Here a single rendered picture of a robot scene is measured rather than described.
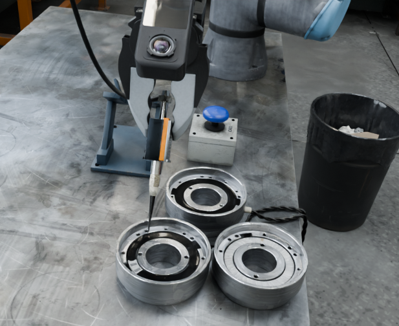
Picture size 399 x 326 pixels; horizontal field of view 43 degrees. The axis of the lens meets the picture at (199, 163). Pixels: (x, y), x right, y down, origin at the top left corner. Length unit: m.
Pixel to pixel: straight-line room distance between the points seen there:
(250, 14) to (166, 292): 0.62
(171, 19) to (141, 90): 0.11
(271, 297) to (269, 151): 0.34
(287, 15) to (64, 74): 0.44
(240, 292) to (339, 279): 1.27
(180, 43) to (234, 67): 0.58
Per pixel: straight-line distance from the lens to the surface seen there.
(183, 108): 0.57
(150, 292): 0.55
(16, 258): 0.63
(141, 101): 0.57
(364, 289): 1.82
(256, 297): 0.56
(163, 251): 0.60
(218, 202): 0.68
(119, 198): 0.70
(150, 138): 0.58
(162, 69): 0.46
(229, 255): 0.59
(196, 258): 0.58
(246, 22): 1.03
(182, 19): 0.48
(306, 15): 0.97
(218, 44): 1.05
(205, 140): 0.76
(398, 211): 2.21
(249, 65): 1.05
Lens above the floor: 1.24
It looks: 34 degrees down
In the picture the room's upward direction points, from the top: 6 degrees clockwise
